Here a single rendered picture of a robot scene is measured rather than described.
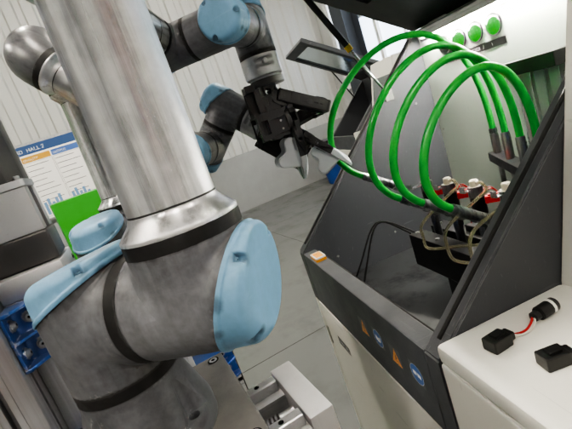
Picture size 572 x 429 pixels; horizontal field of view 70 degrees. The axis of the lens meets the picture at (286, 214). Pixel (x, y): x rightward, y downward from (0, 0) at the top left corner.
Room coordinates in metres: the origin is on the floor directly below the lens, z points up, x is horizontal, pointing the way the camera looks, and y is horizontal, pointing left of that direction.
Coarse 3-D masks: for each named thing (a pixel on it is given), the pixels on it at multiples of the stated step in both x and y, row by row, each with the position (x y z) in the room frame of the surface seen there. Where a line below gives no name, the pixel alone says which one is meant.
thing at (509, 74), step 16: (480, 64) 0.65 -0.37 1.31; (496, 64) 0.65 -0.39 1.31; (464, 80) 0.64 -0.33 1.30; (512, 80) 0.66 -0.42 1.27; (448, 96) 0.63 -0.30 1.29; (528, 96) 0.66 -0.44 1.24; (432, 112) 0.63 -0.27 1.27; (528, 112) 0.67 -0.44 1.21; (432, 128) 0.63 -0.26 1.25; (432, 192) 0.62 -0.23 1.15; (448, 208) 0.63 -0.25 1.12; (464, 208) 0.63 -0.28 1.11
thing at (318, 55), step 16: (304, 48) 4.26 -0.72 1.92; (320, 48) 4.12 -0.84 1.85; (304, 64) 4.90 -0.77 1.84; (320, 64) 4.78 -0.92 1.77; (336, 64) 4.61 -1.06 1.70; (352, 64) 4.45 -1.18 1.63; (368, 64) 4.30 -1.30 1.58; (384, 64) 3.82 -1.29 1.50; (368, 80) 4.77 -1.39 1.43; (384, 80) 3.82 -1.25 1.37; (368, 96) 4.90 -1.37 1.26; (352, 112) 4.90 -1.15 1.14; (368, 112) 4.14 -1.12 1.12; (336, 128) 4.91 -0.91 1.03; (352, 128) 4.90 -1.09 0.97; (336, 144) 4.79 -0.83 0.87; (352, 144) 4.23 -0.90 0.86
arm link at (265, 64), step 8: (256, 56) 0.81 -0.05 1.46; (264, 56) 0.81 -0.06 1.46; (272, 56) 0.82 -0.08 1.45; (248, 64) 0.82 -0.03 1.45; (256, 64) 0.81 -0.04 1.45; (264, 64) 0.81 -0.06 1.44; (272, 64) 0.81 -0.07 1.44; (280, 64) 0.84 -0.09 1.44; (248, 72) 0.82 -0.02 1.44; (256, 72) 0.81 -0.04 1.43; (264, 72) 0.81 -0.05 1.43; (272, 72) 0.81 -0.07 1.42; (280, 72) 0.85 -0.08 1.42; (248, 80) 0.83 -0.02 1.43; (256, 80) 0.82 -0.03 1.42
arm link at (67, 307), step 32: (96, 256) 0.39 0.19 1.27; (32, 288) 0.39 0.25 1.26; (64, 288) 0.37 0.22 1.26; (96, 288) 0.38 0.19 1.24; (32, 320) 0.39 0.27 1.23; (64, 320) 0.37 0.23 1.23; (96, 320) 0.36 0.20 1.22; (64, 352) 0.38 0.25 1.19; (96, 352) 0.37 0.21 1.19; (128, 352) 0.36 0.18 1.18; (96, 384) 0.37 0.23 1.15; (128, 384) 0.38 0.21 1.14
